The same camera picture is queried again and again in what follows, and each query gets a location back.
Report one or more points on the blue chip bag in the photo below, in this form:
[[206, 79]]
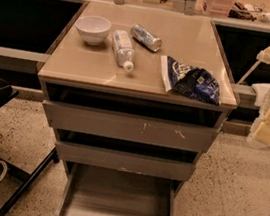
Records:
[[189, 81]]

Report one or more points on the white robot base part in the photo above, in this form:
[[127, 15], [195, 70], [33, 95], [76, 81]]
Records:
[[260, 89]]

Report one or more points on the grey drawer cabinet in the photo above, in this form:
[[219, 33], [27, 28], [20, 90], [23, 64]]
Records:
[[88, 76]]

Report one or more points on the middle drawer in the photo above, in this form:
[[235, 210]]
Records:
[[118, 160]]

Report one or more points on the open bottom drawer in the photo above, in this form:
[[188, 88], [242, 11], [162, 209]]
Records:
[[95, 191]]

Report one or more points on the top drawer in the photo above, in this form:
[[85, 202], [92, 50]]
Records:
[[101, 122]]

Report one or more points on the white stick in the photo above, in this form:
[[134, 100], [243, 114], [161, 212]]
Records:
[[250, 70]]

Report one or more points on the pink stacked box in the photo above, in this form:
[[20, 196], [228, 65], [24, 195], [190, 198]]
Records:
[[219, 8]]

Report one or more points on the silver drink can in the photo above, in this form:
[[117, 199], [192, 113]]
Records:
[[150, 41]]

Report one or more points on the clear plastic water bottle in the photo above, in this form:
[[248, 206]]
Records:
[[123, 49]]

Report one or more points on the white ceramic bowl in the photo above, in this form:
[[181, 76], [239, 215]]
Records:
[[93, 29]]

